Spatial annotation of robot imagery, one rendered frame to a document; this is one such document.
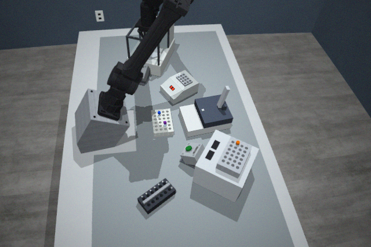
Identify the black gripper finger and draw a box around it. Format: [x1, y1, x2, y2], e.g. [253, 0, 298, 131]
[137, 29, 146, 38]

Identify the white block with round holes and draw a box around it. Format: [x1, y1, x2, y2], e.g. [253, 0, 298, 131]
[161, 70, 199, 104]

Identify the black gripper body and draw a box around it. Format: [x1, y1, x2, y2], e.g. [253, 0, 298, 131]
[135, 15, 153, 32]

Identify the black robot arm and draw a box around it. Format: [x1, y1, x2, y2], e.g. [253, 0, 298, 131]
[97, 0, 194, 121]

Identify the grey bench mat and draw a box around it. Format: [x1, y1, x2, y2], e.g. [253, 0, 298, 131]
[92, 31, 294, 247]

